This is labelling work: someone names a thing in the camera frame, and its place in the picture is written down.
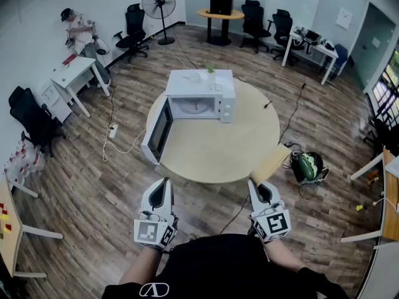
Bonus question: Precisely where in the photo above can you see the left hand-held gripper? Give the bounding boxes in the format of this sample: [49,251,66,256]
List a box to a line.
[133,177,179,251]

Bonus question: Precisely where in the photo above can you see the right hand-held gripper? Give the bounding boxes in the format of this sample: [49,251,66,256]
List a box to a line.
[248,178,292,245]

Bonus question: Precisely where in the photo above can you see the white microwave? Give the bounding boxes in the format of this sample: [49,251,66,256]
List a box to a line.
[142,69,236,166]

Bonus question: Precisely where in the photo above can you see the person's left forearm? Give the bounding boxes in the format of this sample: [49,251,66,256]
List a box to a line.
[119,244,163,285]

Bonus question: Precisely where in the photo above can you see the person's right forearm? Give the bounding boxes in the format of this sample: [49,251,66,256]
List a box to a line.
[264,237,311,273]

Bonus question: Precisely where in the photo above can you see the green black bag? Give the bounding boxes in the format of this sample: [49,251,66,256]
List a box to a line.
[290,150,330,186]

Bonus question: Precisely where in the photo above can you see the operator in grey sleeve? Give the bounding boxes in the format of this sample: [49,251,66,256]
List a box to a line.
[102,233,350,299]

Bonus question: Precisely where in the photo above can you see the wooden desk white legs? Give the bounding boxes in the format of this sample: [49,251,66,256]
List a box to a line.
[0,175,64,279]
[339,147,399,250]

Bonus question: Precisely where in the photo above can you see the white handheld fan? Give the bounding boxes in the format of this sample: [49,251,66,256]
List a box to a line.
[181,72,209,83]

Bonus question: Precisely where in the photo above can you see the black office chair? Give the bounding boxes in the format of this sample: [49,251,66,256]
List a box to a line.
[8,85,67,158]
[239,0,272,55]
[362,116,399,161]
[269,9,305,67]
[113,2,150,64]

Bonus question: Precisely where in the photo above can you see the pack of water bottles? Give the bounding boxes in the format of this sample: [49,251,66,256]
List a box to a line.
[2,138,47,184]

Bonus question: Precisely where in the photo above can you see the white water dispenser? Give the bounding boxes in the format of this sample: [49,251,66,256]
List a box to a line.
[36,78,74,124]

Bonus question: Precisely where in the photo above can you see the black window grille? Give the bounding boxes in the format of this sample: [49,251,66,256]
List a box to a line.
[372,50,399,120]

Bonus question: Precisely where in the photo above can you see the blue chair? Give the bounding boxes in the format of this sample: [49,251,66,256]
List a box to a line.
[320,44,349,81]

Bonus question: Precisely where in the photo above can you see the black device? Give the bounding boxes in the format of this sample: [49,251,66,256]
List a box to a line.
[304,29,322,46]

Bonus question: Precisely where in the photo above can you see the round yellow table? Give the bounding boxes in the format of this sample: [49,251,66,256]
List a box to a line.
[196,7,246,47]

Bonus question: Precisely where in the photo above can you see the black standing fan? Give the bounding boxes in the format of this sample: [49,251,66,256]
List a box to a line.
[142,0,177,46]

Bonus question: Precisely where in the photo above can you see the black box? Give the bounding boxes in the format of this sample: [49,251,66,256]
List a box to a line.
[209,0,235,16]

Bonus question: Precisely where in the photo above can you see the white cable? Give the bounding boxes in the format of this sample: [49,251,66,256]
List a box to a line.
[102,127,148,163]

